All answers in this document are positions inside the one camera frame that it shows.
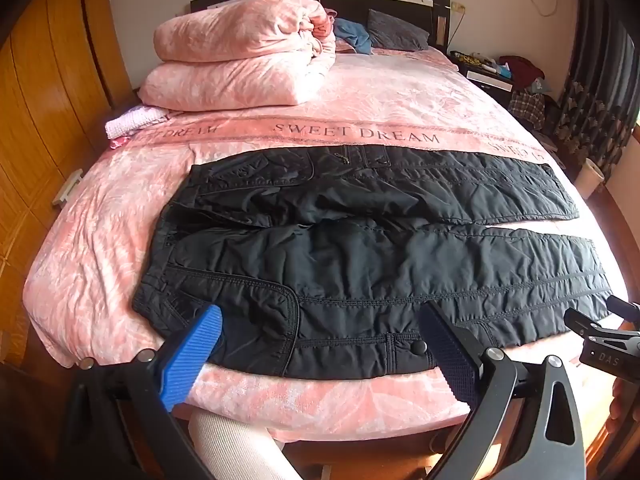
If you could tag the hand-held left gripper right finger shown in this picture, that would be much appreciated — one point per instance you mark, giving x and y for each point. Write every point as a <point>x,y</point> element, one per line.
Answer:
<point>445,350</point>

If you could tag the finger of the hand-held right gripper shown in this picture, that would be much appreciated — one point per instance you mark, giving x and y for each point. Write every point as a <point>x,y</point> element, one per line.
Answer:
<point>580,321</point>
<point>622,307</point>

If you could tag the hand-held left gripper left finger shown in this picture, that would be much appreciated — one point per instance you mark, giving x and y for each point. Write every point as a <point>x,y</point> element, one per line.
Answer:
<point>192,355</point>

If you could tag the black padded pants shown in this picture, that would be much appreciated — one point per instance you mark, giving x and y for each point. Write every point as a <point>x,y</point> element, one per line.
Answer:
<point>350,270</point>

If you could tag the person's leg in white pants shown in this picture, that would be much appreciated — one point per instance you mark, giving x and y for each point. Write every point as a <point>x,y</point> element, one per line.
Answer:
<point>235,450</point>

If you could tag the person's right hand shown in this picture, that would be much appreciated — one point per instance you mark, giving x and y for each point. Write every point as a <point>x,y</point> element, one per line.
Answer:
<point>625,402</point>

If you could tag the white bin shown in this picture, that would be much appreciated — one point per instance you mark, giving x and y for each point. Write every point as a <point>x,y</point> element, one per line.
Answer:
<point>590,177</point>

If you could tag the pink printed bed blanket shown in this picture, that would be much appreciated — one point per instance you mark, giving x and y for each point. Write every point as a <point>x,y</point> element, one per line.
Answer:
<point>100,220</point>

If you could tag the white plastic object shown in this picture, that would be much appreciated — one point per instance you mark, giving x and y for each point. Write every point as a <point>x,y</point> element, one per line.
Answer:
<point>67,187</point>

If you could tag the plaid cloth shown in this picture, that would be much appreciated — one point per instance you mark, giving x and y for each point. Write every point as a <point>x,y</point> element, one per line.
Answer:
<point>527,107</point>

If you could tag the small pink folded cloth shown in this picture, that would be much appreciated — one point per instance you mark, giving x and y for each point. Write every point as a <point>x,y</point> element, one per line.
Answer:
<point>132,122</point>

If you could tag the dark patterned curtain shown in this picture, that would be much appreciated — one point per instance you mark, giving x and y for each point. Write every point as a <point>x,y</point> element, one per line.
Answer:
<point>595,60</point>

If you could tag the black and white nightstand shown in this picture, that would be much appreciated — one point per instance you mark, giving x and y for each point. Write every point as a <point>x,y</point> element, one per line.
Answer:
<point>492,85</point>

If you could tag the dark red cloth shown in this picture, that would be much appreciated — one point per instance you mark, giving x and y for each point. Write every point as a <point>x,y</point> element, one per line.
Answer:
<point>520,70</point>

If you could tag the folded pink duvet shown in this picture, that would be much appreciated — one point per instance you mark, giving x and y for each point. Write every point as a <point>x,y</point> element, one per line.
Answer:
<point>225,50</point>

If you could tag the wooden wardrobe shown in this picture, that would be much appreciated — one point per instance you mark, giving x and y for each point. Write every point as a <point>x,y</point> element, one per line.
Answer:
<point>45,85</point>

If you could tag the grey pillow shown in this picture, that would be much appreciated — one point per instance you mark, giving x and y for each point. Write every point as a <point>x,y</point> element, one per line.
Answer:
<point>397,30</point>

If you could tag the blue cloth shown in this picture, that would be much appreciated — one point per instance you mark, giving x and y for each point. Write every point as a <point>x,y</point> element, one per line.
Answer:
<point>355,35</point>

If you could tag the dark wooden headboard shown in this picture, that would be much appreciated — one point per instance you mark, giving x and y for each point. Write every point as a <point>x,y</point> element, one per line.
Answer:
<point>380,1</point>

